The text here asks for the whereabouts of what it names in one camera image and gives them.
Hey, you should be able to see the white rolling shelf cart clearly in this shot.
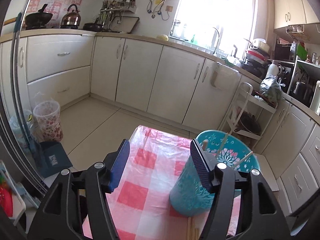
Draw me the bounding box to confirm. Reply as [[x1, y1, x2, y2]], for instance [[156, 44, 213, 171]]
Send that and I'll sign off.
[[219, 82, 278, 148]]

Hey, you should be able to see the green vegetable plastic bag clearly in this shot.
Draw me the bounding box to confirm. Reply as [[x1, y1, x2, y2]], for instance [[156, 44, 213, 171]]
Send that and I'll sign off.
[[259, 75, 283, 103]]

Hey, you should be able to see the floral waste bin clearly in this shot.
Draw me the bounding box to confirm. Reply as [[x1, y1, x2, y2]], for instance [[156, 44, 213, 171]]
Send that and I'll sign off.
[[33, 100, 63, 142]]

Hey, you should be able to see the black wok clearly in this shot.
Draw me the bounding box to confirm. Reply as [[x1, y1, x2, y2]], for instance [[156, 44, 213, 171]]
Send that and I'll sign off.
[[24, 4, 53, 30]]

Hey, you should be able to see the dark blue box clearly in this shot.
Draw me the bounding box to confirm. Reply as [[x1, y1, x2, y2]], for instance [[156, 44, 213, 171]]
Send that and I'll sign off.
[[40, 141, 73, 178]]

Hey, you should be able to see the kitchen faucet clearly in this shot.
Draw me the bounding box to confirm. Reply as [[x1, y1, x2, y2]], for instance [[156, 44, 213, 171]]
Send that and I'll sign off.
[[213, 27, 221, 55]]

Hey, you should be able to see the white wooden stool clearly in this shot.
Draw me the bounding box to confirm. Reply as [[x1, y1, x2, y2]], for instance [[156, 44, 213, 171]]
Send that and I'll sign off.
[[255, 154, 279, 192]]

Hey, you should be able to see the wall utensil rack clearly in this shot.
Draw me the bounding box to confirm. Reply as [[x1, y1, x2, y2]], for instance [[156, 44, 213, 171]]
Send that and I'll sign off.
[[100, 0, 137, 13]]

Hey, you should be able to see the black frying pan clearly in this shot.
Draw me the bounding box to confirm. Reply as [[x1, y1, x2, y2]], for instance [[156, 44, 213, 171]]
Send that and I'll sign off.
[[83, 18, 104, 32]]

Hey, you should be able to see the hanging white bag holder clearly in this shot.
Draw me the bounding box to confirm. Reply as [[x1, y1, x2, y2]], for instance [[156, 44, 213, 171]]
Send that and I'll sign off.
[[210, 62, 240, 90]]

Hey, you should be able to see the black pan on cart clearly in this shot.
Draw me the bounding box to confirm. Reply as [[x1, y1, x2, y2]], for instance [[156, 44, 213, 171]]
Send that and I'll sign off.
[[235, 112, 261, 135]]

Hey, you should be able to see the blue perforated plastic basket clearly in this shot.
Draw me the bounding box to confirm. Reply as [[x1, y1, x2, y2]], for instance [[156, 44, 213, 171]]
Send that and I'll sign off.
[[169, 129, 251, 217]]

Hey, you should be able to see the copper kettle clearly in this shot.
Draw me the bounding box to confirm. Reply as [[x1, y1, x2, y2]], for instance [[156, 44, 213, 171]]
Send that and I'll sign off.
[[60, 4, 81, 29]]

